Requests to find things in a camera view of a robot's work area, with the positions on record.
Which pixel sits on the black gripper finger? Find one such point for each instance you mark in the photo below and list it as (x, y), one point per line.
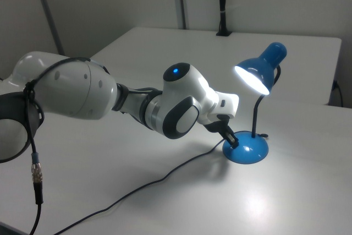
(227, 138)
(226, 126)

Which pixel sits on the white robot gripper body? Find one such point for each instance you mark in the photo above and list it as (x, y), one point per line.
(226, 104)

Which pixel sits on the blue gooseneck desk lamp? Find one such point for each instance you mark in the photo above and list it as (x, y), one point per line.
(247, 149)

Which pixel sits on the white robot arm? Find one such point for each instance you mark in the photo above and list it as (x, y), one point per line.
(82, 89)

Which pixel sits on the white folding side table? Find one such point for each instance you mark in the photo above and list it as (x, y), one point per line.
(192, 45)

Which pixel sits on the grey slanted frame post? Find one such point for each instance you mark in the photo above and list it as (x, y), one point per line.
(46, 12)

